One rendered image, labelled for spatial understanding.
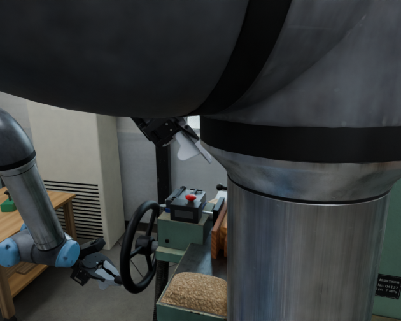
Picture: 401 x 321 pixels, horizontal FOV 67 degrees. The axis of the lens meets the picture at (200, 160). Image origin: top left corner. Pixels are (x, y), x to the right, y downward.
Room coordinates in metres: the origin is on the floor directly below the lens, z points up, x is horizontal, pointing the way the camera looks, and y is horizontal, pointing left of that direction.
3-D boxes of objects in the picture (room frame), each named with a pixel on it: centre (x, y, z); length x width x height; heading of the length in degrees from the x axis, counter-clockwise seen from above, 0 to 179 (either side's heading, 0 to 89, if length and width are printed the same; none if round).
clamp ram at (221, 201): (0.78, -0.02, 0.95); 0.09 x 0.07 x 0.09; 164
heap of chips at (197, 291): (0.53, 0.00, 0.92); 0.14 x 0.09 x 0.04; 74
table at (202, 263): (0.77, -0.04, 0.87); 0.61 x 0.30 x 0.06; 164
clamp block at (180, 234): (0.80, 0.04, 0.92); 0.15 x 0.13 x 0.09; 164
